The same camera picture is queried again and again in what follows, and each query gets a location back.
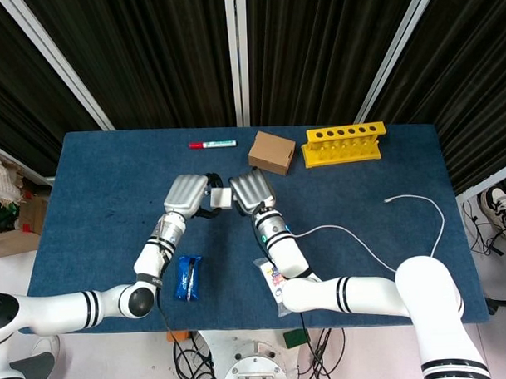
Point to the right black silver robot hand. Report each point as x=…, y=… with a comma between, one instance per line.
x=253, y=191

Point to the white power adapter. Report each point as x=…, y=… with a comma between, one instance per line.
x=221, y=197

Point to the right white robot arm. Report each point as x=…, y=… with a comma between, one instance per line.
x=365, y=295

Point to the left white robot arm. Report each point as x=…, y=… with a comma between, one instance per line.
x=53, y=308

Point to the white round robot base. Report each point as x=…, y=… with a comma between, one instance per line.
x=255, y=364

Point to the brown cardboard box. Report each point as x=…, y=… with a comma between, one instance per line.
x=270, y=153

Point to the red capped white marker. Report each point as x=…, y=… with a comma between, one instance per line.
x=218, y=144

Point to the white sponge in clear wrapper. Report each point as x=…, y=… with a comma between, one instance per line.
x=273, y=280

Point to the yellow test tube rack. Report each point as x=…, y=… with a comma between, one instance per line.
x=339, y=155

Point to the blue snack packet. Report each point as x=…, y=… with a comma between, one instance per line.
x=182, y=279

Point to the blue felt table cover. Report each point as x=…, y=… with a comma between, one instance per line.
x=111, y=182

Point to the green clamp block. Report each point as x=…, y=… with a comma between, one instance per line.
x=295, y=338

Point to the orange clamp block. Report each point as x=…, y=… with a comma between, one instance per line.
x=179, y=336

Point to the dark pleated curtain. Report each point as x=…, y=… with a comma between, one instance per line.
x=148, y=56

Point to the large brown cardboard carton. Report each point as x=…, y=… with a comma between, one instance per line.
x=13, y=239

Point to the black white sneaker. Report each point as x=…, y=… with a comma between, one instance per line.
x=501, y=208

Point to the white frame post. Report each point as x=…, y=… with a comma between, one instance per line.
x=231, y=53
x=57, y=63
x=394, y=51

